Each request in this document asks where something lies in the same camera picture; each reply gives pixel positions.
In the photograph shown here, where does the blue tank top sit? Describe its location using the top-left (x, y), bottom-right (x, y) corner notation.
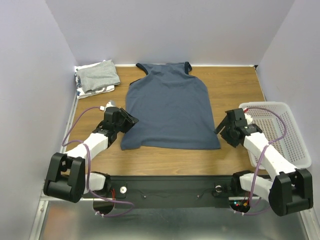
top-left (120, 61), bottom-right (221, 150)

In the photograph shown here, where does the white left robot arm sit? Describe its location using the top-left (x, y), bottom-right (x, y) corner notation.
top-left (43, 106), bottom-right (139, 203)

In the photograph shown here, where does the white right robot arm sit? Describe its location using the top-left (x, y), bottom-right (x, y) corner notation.
top-left (214, 108), bottom-right (314, 217)

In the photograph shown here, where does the grey folded tank top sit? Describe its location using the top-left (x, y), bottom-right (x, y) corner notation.
top-left (75, 59), bottom-right (121, 93)

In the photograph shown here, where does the white plastic basket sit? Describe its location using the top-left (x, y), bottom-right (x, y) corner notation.
top-left (239, 101), bottom-right (312, 169)

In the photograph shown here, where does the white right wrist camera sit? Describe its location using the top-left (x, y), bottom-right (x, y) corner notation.
top-left (243, 107), bottom-right (253, 125)

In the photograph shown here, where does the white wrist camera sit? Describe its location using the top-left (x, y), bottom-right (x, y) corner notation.
top-left (243, 107), bottom-right (253, 125)
top-left (99, 100), bottom-right (116, 111)

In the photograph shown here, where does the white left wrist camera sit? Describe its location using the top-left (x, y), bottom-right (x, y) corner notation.
top-left (99, 100), bottom-right (116, 111)

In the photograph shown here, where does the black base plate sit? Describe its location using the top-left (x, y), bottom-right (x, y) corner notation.
top-left (97, 175), bottom-right (248, 209)

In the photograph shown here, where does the aluminium frame rail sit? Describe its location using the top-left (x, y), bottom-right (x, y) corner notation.
top-left (39, 194), bottom-right (86, 202)

